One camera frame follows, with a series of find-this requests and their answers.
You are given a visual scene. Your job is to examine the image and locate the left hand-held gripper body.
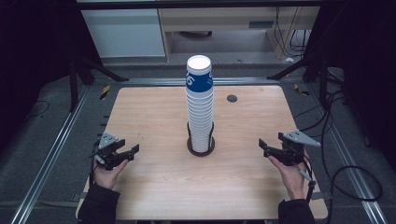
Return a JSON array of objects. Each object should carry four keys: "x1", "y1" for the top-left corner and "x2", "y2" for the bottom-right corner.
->
[{"x1": 92, "y1": 133, "x2": 124, "y2": 171}]

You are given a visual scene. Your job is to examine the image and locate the black looped floor cable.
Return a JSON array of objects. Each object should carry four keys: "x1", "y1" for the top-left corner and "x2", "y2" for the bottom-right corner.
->
[{"x1": 293, "y1": 90, "x2": 383, "y2": 224}]

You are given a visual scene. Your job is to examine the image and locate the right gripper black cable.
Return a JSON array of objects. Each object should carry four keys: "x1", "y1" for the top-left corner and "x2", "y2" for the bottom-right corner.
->
[{"x1": 297, "y1": 153, "x2": 316, "y2": 204}]

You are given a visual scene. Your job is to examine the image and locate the bundle of black hanging cables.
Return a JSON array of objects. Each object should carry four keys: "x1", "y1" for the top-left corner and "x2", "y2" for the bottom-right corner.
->
[{"x1": 275, "y1": 7, "x2": 312, "y2": 59}]

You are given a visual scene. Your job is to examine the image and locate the yellow and black tape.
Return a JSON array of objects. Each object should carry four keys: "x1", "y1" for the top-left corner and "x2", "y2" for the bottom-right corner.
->
[
  {"x1": 99, "y1": 84, "x2": 111, "y2": 101},
  {"x1": 293, "y1": 83, "x2": 311, "y2": 97}
]

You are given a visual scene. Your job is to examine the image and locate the black metal stand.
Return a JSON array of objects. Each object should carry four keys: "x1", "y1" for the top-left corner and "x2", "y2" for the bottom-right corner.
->
[
  {"x1": 266, "y1": 54, "x2": 332, "y2": 110},
  {"x1": 68, "y1": 55, "x2": 129, "y2": 113}
]

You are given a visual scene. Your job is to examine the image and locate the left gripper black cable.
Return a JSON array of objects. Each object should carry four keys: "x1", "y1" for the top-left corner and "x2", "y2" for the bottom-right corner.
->
[{"x1": 88, "y1": 141, "x2": 101, "y2": 188}]

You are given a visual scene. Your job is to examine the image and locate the black curtain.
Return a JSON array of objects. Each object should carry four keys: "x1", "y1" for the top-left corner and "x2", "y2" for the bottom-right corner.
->
[
  {"x1": 0, "y1": 0, "x2": 104, "y2": 147},
  {"x1": 306, "y1": 0, "x2": 396, "y2": 169}
]

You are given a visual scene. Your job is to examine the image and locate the person's left hand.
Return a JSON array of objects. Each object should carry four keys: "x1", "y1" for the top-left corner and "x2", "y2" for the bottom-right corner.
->
[{"x1": 92, "y1": 158, "x2": 129, "y2": 190}]

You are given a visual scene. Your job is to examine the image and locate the thin black floor cable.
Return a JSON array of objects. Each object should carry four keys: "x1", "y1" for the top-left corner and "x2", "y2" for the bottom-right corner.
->
[{"x1": 25, "y1": 99, "x2": 51, "y2": 121}]

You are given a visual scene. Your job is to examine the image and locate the wooden desk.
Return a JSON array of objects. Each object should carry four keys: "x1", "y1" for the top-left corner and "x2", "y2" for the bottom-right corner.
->
[{"x1": 158, "y1": 7, "x2": 321, "y2": 62}]

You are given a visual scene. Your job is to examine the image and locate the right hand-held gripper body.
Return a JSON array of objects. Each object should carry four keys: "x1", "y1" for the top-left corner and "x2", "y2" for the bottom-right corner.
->
[{"x1": 278, "y1": 130, "x2": 321, "y2": 166}]

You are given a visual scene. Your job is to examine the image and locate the person's right hand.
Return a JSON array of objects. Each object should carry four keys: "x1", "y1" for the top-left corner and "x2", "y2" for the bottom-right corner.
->
[{"x1": 268, "y1": 155, "x2": 312, "y2": 201}]

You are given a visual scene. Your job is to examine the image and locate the stack of white paper cups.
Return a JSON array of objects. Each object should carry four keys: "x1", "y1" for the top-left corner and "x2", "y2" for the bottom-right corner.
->
[{"x1": 186, "y1": 91, "x2": 215, "y2": 153}]

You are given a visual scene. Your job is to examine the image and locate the black wire cup holder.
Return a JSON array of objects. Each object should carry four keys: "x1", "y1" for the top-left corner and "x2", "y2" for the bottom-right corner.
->
[{"x1": 186, "y1": 121, "x2": 217, "y2": 158}]

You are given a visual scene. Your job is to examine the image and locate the white cabinet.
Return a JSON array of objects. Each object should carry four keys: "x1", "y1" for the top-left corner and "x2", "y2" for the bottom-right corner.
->
[{"x1": 81, "y1": 8, "x2": 166, "y2": 59}]

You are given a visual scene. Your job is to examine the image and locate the metal floor rail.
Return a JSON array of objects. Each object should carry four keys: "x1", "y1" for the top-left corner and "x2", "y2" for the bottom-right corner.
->
[
  {"x1": 306, "y1": 83, "x2": 389, "y2": 224},
  {"x1": 10, "y1": 85, "x2": 92, "y2": 224},
  {"x1": 120, "y1": 77, "x2": 281, "y2": 88}
]

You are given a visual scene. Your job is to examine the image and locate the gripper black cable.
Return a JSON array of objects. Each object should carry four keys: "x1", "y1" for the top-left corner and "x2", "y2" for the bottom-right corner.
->
[
  {"x1": 88, "y1": 141, "x2": 101, "y2": 188},
  {"x1": 297, "y1": 153, "x2": 316, "y2": 204}
]

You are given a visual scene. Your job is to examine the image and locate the blue and white paper cup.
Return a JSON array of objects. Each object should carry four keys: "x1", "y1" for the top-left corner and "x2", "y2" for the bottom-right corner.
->
[{"x1": 185, "y1": 54, "x2": 215, "y2": 94}]

